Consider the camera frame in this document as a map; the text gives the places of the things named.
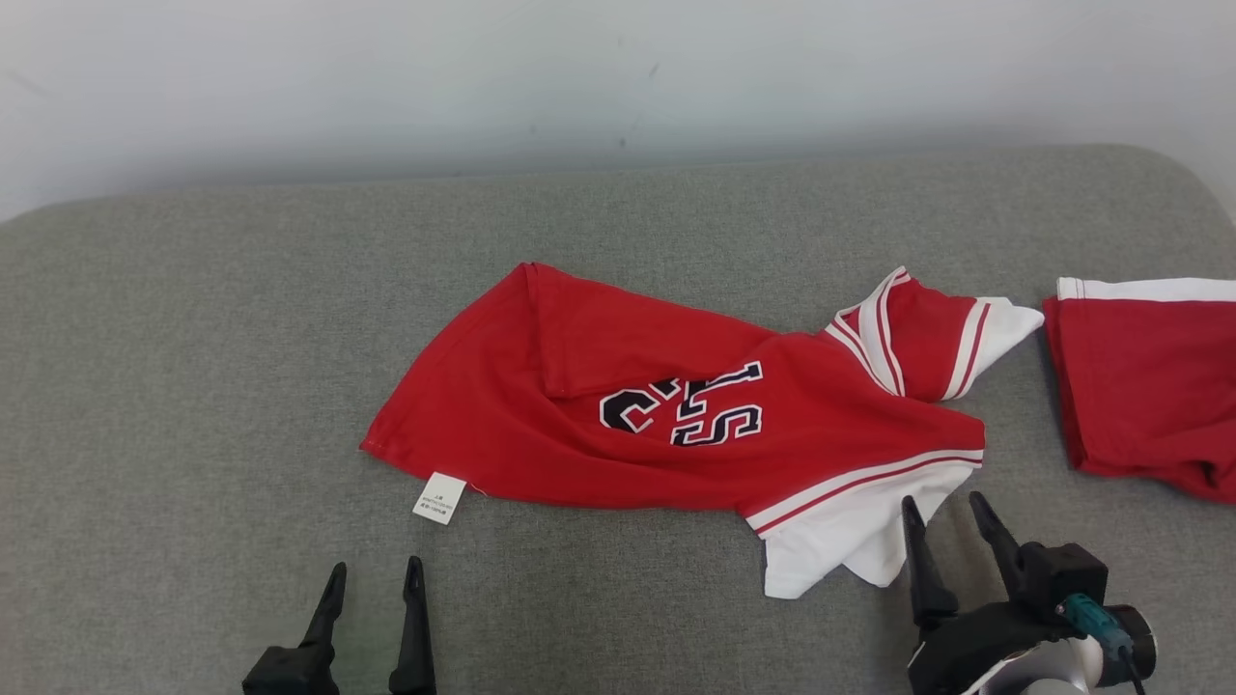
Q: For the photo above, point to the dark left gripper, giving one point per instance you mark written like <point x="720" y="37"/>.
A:
<point x="290" y="674"/>

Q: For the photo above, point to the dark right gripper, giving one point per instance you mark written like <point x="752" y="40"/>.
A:
<point x="966" y="647"/>

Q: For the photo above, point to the red shorts with white stripe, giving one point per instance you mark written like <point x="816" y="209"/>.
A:
<point x="1149" y="386"/>

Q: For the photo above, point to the red jersey with white sleeves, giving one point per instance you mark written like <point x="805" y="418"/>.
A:
<point x="541" y="434"/>

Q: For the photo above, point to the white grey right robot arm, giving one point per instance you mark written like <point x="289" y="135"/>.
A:
<point x="1053" y="676"/>

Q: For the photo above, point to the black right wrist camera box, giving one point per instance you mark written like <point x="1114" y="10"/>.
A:
<point x="1062" y="574"/>

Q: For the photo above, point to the teal right camera plug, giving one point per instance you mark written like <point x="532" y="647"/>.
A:
<point x="1096" y="625"/>

